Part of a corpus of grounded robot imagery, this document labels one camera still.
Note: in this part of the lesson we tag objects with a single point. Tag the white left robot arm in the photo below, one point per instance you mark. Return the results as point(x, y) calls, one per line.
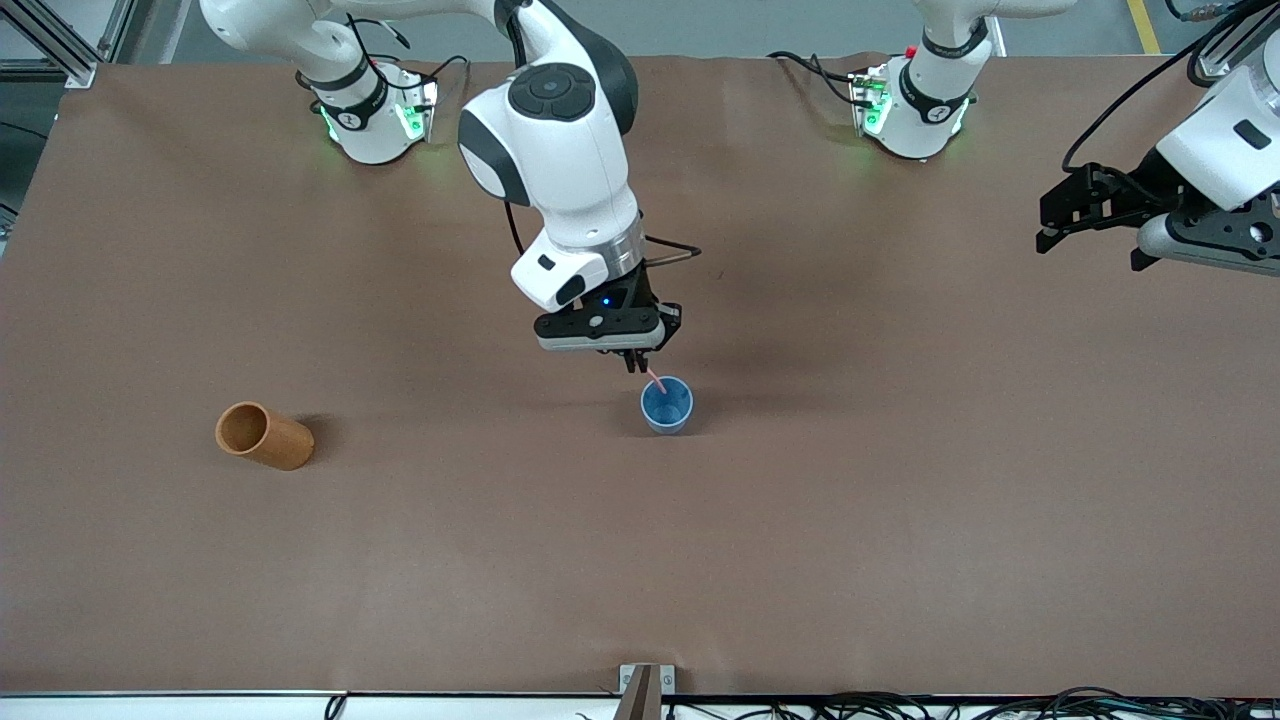
point(925, 110)

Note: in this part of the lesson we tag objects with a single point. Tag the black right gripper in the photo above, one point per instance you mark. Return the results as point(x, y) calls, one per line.
point(637, 294)

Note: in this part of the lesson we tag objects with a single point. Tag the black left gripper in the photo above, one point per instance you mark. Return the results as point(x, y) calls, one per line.
point(1138, 189)

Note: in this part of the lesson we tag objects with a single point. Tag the blue cup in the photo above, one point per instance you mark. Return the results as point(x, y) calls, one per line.
point(665, 425)

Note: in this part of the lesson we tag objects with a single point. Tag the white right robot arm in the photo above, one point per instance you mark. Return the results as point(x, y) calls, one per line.
point(570, 170)

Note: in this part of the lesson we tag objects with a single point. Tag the pink chopstick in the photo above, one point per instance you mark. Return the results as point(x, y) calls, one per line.
point(657, 382)

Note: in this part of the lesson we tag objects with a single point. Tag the brown table mat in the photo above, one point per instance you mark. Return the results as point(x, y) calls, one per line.
point(640, 560)

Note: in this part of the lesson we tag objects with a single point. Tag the brown wooden cup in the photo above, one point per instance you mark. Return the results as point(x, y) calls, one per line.
point(285, 445)

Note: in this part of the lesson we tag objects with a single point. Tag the aluminium frame profile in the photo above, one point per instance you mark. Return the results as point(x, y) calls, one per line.
point(1212, 65)
point(60, 50)

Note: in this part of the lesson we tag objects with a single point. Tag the grey metal bracket plate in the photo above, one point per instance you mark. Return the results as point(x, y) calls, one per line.
point(626, 678)

